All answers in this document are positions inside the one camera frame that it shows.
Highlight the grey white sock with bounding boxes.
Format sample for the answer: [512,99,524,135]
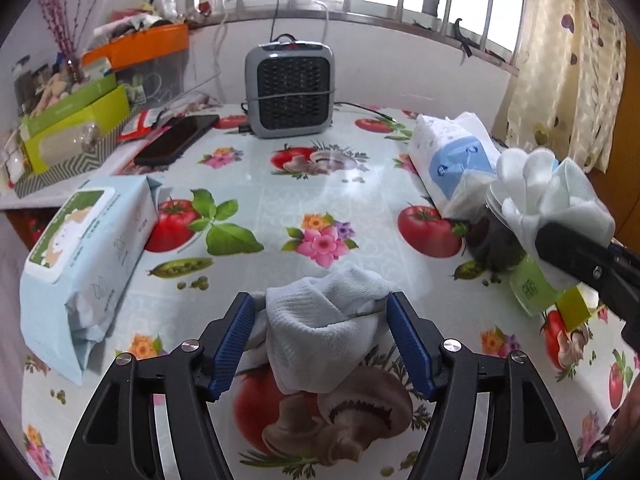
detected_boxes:
[239,266,394,394]

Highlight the blue face masks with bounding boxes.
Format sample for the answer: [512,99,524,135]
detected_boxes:
[525,155,615,290]

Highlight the person's right hand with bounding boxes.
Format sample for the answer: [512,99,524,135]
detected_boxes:
[608,390,640,454]

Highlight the yellow-green cardboard box tray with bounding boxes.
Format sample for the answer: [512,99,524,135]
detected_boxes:
[555,283,600,333]

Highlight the green cream jar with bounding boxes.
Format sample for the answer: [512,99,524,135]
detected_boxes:
[509,256,564,316]

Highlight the clear lidded plastic jar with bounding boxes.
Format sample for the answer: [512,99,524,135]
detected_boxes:
[465,184,525,272]

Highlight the wet wipes pack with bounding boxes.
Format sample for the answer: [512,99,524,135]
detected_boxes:
[20,176,160,385]

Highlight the heart patterned curtain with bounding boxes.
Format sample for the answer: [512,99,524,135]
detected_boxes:
[506,0,626,172]

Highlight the blue tissue pack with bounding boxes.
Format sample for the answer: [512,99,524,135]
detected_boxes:
[408,112,500,221]

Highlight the zigzag patterned tray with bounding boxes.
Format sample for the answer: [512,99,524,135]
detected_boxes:
[13,118,129,198]

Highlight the black smartphone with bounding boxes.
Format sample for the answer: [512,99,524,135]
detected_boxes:
[134,114,219,167]

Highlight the green boxes stack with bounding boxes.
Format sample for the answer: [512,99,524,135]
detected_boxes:
[23,73,130,174]

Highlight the grey space heater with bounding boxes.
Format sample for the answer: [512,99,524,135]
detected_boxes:
[244,39,335,139]

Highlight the orange lidded storage box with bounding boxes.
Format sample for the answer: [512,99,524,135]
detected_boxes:
[80,24,189,72]

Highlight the purple flower branches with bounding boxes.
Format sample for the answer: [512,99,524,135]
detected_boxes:
[37,0,99,58]

